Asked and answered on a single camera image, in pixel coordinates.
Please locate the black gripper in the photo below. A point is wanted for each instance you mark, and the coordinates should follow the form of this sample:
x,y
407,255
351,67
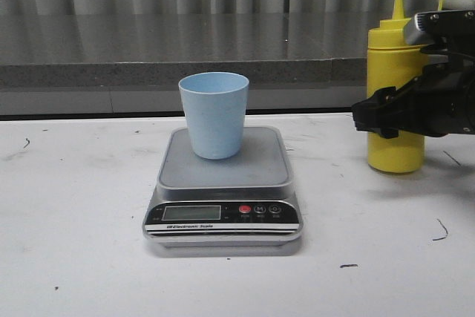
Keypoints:
x,y
438,102

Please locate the yellow squeeze bottle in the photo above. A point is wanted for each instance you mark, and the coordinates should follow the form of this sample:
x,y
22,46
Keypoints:
x,y
392,62

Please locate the light blue plastic cup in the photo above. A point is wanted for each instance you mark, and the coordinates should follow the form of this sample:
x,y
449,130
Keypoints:
x,y
214,105

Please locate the silver electronic kitchen scale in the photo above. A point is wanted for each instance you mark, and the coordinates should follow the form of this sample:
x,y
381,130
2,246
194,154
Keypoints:
x,y
244,205

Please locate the grey stone counter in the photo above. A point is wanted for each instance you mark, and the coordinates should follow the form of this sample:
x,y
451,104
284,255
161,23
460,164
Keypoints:
x,y
130,65

